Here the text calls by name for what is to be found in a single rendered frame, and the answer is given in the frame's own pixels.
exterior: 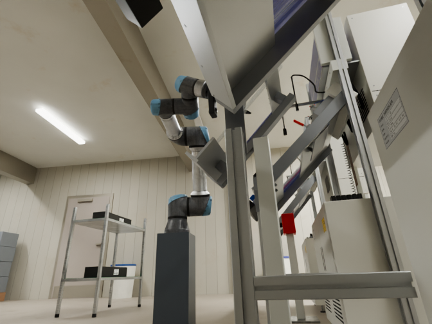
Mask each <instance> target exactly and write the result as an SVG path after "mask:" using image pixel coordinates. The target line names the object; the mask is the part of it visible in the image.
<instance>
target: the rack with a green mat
mask: <svg viewBox="0 0 432 324"><path fill-rule="evenodd" d="M109 208H110V204H106V209H105V217H103V218H95V219H82V220H76V216H77V207H74V208H73V215H72V219H71V226H70V231H69V237H68V242H67V248H66V255H65V259H64V266H63V270H62V278H61V281H60V289H59V292H58V300H57V306H56V311H55V318H59V314H60V307H61V303H62V295H63V292H64V284H65V282H80V281H96V289H95V294H94V303H93V313H92V318H95V317H96V313H97V308H98V297H99V292H100V282H101V280H110V281H111V283H110V289H109V301H108V307H111V301H112V295H113V283H114V280H132V279H139V294H138V307H141V294H142V283H143V264H144V254H145V235H146V225H147V219H146V218H144V222H143V228H139V227H137V226H133V225H130V224H127V223H124V222H120V221H118V220H114V219H110V218H109ZM75 224H78V225H81V226H86V227H89V228H94V229H98V230H103V233H102V243H101V248H100V258H99V264H98V273H97V278H66V273H67V268H68V261H69V254H70V250H71V243H72V238H73V231H74V227H75ZM107 231H108V232H111V233H115V234H116V236H115V243H114V254H113V260H112V267H115V264H116V252H117V246H118V234H119V233H134V232H143V240H142V249H141V267H140V276H126V277H101V276H102V266H103V260H104V250H105V240H106V234H107Z"/></svg>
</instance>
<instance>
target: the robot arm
mask: <svg viewBox="0 0 432 324"><path fill-rule="evenodd" d="M175 89H176V91H177V92H179V93H181V98H167V99H160V98H159V99H154V100H152V101H151V103H150V110H151V113H152V115H154V116H159V117H160V118H161V121H162V122H163V125H164V126H165V129H166V135H167V137H168V138H169V140H170V141H172V142H173V143H175V144H177V145H180V146H189V149H190V150H191V151H192V156H194V157H196V155H198V153H199V152H200V151H201V150H202V149H203V147H204V146H205V145H206V144H207V142H209V140H210V138H209V134H208V128H207V127H205V126H199V127H180V126H179V124H178V122H177V118H176V115H178V114H183V116H184V117H185V118H186V119H189V120H194V119H196V118H197V117H198V116H199V100H198V97H199V98H205V99H208V107H209V111H208V112H209V114H210V116H211V117H212V118H217V102H216V100H215V97H213V96H212V95H211V93H210V90H209V88H208V86H207V83H206V81H205V80H201V79H198V78H192V77H189V76H183V75H181V76H178V77H177V78H176V80H175ZM192 179H193V192H192V193H191V194H190V195H191V197H188V196H187V195H186V194H177V195H173V196H171V197H170V198H169V200H168V221H167V224H166V227H165V230H164V233H178V232H190V228H189V225H188V222H187V217H196V216H209V215H210V213H211V208H212V196H210V193H209V192H208V191H207V177H206V174H205V173H204V172H203V171H202V170H201V169H200V168H199V167H198V166H197V165H196V164H195V163H194V162H193V161H192Z"/></svg>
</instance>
